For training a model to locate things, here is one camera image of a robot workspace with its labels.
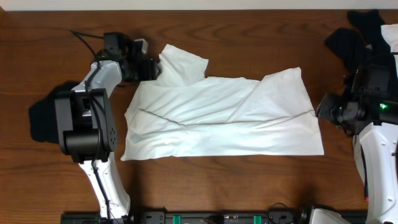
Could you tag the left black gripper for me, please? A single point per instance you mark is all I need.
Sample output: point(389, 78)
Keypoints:
point(149, 70)

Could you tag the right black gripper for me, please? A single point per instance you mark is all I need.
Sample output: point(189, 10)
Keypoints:
point(325, 110)

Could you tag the white t-shirt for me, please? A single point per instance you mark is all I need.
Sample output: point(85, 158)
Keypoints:
point(183, 113)

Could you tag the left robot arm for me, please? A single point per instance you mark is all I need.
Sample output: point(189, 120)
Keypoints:
point(86, 127)

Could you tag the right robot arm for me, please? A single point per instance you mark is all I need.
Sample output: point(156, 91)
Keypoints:
point(367, 110)

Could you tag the dark navy garment pile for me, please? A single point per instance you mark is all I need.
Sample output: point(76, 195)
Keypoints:
point(355, 46)

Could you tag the white garment under pile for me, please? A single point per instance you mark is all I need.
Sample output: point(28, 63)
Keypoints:
point(390, 35)

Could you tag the folded black garment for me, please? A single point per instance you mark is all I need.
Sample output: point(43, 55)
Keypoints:
point(42, 115)

